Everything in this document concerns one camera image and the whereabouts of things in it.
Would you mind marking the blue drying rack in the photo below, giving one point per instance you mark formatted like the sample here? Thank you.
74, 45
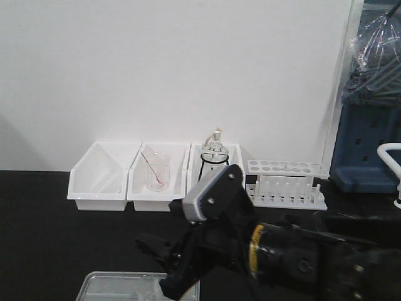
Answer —
370, 102

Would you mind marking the white lab faucet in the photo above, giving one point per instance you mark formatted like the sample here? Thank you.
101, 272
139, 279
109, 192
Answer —
391, 163

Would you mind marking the white bin with flask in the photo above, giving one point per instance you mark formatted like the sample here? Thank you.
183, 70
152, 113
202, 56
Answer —
235, 157

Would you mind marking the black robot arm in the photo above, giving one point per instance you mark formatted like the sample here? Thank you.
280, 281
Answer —
324, 265

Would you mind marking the empty white storage bin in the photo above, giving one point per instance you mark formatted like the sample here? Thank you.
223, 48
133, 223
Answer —
99, 180

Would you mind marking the clear glass beaker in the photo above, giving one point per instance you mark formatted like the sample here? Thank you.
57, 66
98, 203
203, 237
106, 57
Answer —
148, 288

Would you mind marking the round flask on tripod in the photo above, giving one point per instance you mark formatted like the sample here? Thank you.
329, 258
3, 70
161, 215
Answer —
213, 154

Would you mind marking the white test tube rack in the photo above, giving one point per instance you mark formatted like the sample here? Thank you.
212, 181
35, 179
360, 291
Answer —
286, 184

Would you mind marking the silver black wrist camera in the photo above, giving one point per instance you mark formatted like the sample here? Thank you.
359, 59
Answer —
218, 192

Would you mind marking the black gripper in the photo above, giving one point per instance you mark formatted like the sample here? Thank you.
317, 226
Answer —
222, 242

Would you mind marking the silver metal tray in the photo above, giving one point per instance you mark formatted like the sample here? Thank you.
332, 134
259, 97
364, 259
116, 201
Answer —
112, 285

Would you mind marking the white bin with beaker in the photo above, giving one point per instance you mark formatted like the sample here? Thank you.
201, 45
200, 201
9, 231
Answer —
144, 199

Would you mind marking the small beaker with rod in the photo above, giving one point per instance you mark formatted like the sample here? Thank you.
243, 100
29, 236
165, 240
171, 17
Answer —
157, 169

